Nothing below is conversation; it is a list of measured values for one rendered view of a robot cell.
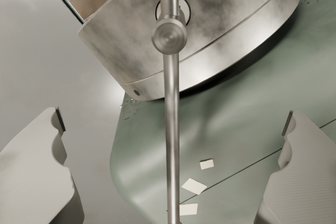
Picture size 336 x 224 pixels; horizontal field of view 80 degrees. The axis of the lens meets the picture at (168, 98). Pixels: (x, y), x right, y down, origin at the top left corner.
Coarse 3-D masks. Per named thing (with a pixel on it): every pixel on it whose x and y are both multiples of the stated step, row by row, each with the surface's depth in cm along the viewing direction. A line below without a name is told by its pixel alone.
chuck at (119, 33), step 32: (128, 0) 19; (192, 0) 19; (224, 0) 19; (256, 0) 20; (96, 32) 23; (128, 32) 21; (192, 32) 20; (224, 32) 20; (128, 64) 24; (160, 64) 23
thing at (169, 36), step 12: (180, 12) 15; (156, 24) 12; (168, 24) 12; (180, 24) 12; (156, 36) 12; (168, 36) 12; (180, 36) 12; (156, 48) 13; (168, 48) 12; (180, 48) 12
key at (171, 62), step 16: (160, 0) 13; (176, 0) 13; (176, 64) 15; (176, 80) 15; (176, 96) 16; (176, 112) 16; (176, 128) 17; (176, 144) 17; (176, 160) 18; (176, 176) 18; (176, 192) 18; (176, 208) 19
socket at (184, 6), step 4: (180, 0) 19; (184, 0) 19; (180, 4) 19; (184, 4) 19; (156, 8) 19; (180, 8) 19; (184, 8) 19; (188, 8) 19; (156, 12) 20; (184, 12) 19; (188, 12) 19; (156, 16) 20; (188, 16) 20
